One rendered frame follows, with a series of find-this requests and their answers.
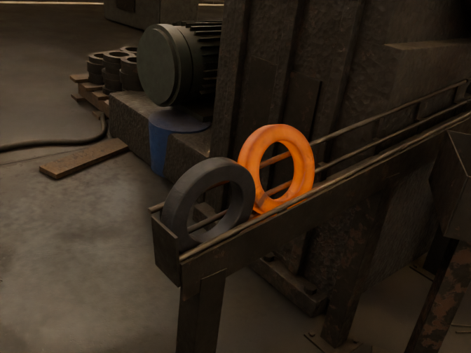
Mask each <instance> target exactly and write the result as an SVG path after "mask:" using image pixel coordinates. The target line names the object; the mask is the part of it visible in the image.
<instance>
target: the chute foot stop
mask: <svg viewBox="0 0 471 353"><path fill-rule="evenodd" d="M151 224H152V232H153V247H154V256H155V264H156V266H157V267H158V268H159V269H160V270H161V271H162V272H163V273H164V274H165V275H166V276H167V277H168V278H169V279H170V280H171V281H172V282H173V283H174V284H175V285H176V287H177V288H179V287H180V286H181V284H180V269H179V242H178V237H177V236H176V235H175V234H174V233H173V232H172V231H171V230H170V229H168V228H167V227H166V226H165V225H164V224H163V223H162V222H160V221H159V220H158V219H157V218H156V217H155V216H152V217H151Z"/></svg>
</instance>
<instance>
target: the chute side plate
mask: <svg viewBox="0 0 471 353"><path fill-rule="evenodd" d="M446 130H451V131H455V132H462V133H466V134H471V116H470V117H468V118H466V119H464V120H462V121H460V122H458V123H456V124H454V125H452V126H450V127H448V128H447V129H445V130H442V131H441V132H438V133H437V134H434V135H432V136H431V137H428V138H427V139H424V140H423V141H420V142H418V143H417V144H414V145H413V146H410V147H409V148H407V149H405V150H403V151H401V152H399V153H397V154H395V155H393V156H391V157H389V158H387V159H385V160H383V161H381V162H379V163H377V164H375V165H373V166H371V167H369V168H367V169H365V170H363V171H361V172H359V173H357V174H356V175H354V176H352V177H350V178H348V179H346V180H344V181H342V182H340V183H338V184H336V185H334V186H332V187H330V188H328V189H326V190H324V191H322V192H320V193H318V194H316V195H314V196H312V197H310V198H308V199H307V200H304V201H303V202H300V203H299V204H297V205H294V206H293V207H290V208H289V209H287V210H285V211H283V212H281V213H279V214H276V215H275V216H272V217H271V218H269V219H266V220H265V221H263V222H261V223H259V224H257V225H255V226H253V227H251V228H249V229H247V230H245V231H243V232H241V233H239V234H237V235H235V236H233V237H231V238H229V239H227V240H225V241H223V242H221V243H219V244H218V245H216V246H214V247H212V248H210V249H208V250H206V251H204V252H202V253H200V254H198V255H197V256H194V257H193V258H190V259H188V260H186V261H184V262H182V263H180V273H181V288H182V300H183V301H185V300H187V299H189V298H190V297H192V296H194V295H196V294H197V293H199V292H200V281H201V279H202V278H204V277H207V276H209V275H212V274H214V273H216V272H219V271H220V270H223V269H225V268H227V271H226V277H228V276H229V275H232V274H233V273H235V272H237V271H239V270H240V269H242V268H244V267H245V266H247V265H249V264H250V263H253V262H255V261H256V260H258V259H260V258H261V257H263V256H265V255H266V254H269V253H271V252H272V251H274V250H276V249H277V248H279V247H281V246H282V245H284V244H286V243H288V242H290V241H292V240H293V239H295V238H297V237H298V236H300V235H302V234H304V233H306V232H308V231H309V230H311V229H313V228H314V227H316V226H318V225H320V224H321V223H324V222H325V221H327V220H329V219H330V218H332V217H334V216H336V215H337V214H339V213H341V212H343V211H345V210H346V209H348V208H350V207H352V206H353V205H355V204H357V203H359V202H361V201H362V200H364V199H366V198H367V197H369V196H371V195H373V194H375V193H377V192H378V191H380V190H382V189H383V187H384V184H385V180H386V178H387V177H390V176H392V175H394V174H397V173H400V175H399V177H398V180H399V179H401V178H403V177H405V176H406V175H408V174H410V173H412V172H414V171H415V170H417V169H419V168H420V167H422V166H424V165H426V164H428V163H429V162H431V161H433V160H435V159H436V157H437V154H438V152H439V148H440V146H441V143H442V140H443V138H444V134H445V132H446Z"/></svg>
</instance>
